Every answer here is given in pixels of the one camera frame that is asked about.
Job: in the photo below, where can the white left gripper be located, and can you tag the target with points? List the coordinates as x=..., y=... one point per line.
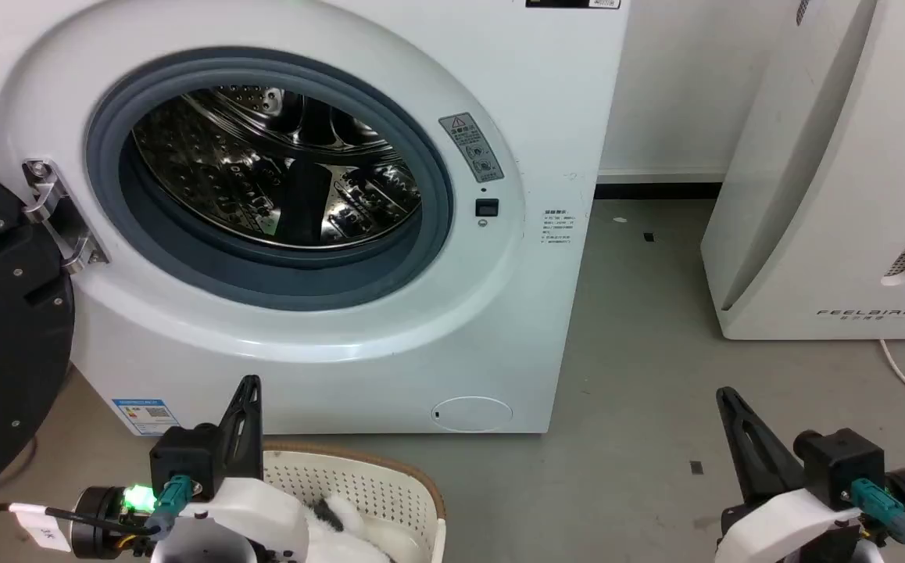
x=241, y=520

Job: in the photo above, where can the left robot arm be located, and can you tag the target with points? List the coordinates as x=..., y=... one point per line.
x=101, y=520

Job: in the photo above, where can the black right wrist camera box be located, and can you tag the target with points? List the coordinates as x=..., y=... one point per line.
x=843, y=461

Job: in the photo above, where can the oval filter cover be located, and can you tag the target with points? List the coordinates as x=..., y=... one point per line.
x=472, y=413

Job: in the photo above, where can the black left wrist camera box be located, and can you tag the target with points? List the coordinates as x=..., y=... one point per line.
x=184, y=457

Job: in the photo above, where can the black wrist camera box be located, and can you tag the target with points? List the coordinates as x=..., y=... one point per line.
x=184, y=457
x=843, y=461

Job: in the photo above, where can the metal washing machine door hinge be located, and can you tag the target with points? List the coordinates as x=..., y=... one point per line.
x=58, y=215

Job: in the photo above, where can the grey rubber door gasket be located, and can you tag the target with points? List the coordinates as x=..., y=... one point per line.
x=265, y=274

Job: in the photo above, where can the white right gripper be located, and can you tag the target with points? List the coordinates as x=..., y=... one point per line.
x=785, y=528

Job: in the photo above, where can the black label strip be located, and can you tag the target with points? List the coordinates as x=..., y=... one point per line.
x=574, y=3

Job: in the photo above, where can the blue energy label sticker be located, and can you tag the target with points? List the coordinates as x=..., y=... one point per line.
x=144, y=414

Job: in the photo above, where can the white front-load washing machine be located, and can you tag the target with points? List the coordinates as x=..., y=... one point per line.
x=327, y=367

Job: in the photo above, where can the black washing machine door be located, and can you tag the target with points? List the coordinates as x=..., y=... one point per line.
x=7, y=328

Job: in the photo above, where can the black wall baseboard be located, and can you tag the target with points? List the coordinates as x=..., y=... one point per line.
x=658, y=190

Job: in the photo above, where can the stainless steel washing machine drum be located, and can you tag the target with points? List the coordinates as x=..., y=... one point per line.
x=249, y=172

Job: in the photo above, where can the white perforated laundry basket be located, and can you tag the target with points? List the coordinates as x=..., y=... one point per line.
x=374, y=485

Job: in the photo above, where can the white fluffy plush toy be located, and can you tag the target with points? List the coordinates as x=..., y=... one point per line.
x=343, y=528

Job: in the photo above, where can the grey warning sticker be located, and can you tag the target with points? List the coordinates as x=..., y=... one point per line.
x=471, y=148

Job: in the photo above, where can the white air purifier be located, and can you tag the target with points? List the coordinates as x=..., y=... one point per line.
x=835, y=195

